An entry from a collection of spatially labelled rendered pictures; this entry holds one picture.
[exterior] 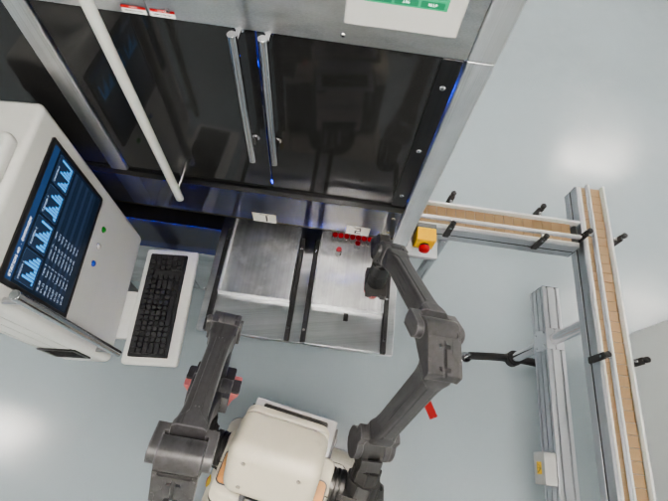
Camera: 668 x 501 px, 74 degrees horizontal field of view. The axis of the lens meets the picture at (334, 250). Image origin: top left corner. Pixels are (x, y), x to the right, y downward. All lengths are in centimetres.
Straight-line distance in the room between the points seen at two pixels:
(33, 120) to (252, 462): 96
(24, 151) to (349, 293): 106
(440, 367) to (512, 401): 180
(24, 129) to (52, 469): 180
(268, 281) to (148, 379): 113
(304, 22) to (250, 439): 87
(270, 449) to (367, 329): 71
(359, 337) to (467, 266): 135
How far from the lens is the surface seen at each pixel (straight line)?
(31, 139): 131
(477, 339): 269
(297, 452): 105
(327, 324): 161
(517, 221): 192
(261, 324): 162
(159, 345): 172
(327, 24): 96
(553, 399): 216
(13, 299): 119
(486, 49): 100
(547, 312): 226
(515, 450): 266
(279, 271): 167
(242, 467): 108
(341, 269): 168
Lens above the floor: 243
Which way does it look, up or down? 65 degrees down
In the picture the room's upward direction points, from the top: 9 degrees clockwise
